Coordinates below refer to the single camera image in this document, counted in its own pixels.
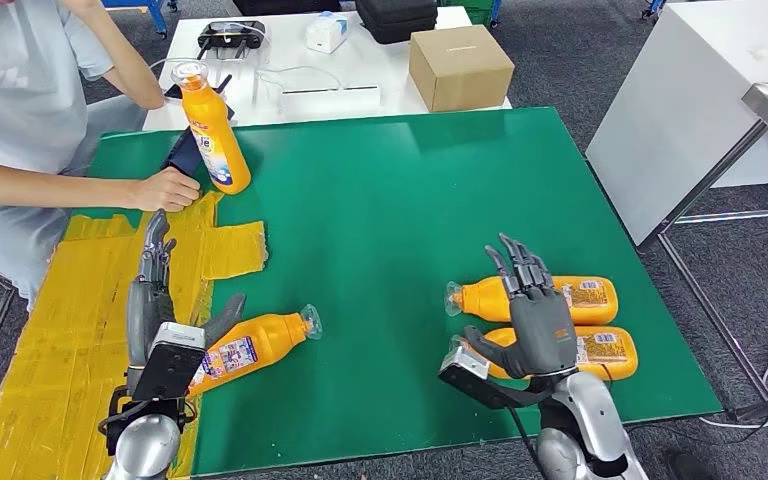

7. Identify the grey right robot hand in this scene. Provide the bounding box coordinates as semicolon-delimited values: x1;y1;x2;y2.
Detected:
463;233;579;381

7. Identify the orange bottle clear cap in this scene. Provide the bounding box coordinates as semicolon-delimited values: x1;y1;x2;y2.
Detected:
170;59;253;196
444;275;620;327
185;303;324;399
450;325;640;382

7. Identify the person's right hand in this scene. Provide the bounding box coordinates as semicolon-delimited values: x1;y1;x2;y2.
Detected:
133;166;203;213

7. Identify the long white box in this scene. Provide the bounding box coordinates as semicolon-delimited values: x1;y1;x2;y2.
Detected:
279;84;383;117

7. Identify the black carry case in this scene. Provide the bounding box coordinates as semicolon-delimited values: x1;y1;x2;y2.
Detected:
232;0;344;17
355;0;440;46

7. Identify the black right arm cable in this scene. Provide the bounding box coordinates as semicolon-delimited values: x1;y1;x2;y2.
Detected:
506;405;550;480

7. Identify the blue metal frame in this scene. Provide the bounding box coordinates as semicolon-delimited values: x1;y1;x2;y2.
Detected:
102;0;180;38

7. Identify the person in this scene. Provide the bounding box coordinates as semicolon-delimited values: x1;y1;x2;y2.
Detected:
0;0;203;313

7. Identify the small white box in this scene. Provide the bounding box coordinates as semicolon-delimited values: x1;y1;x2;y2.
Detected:
305;11;350;55

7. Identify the white cabinet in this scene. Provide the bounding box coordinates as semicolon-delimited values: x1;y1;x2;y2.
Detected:
584;0;768;248

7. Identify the green crate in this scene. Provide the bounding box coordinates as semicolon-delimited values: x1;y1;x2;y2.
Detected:
438;0;503;29

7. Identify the yellow taped cardboard sheet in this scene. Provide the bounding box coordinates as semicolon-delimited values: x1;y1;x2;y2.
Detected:
0;192;271;480

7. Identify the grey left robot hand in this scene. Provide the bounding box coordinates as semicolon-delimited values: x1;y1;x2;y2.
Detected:
125;209;248;399

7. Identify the white table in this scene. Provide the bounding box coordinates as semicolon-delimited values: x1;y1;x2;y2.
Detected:
144;6;513;132

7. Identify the brown cardboard box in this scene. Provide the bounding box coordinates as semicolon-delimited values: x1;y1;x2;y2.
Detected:
408;24;516;114

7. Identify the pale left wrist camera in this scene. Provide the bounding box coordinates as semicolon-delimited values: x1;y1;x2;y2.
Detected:
130;321;208;403

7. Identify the dark blue tablet case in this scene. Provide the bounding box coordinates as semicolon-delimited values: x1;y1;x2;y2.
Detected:
160;74;236;179

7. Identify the black floor object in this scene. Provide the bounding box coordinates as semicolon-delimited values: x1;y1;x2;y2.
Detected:
664;450;717;480

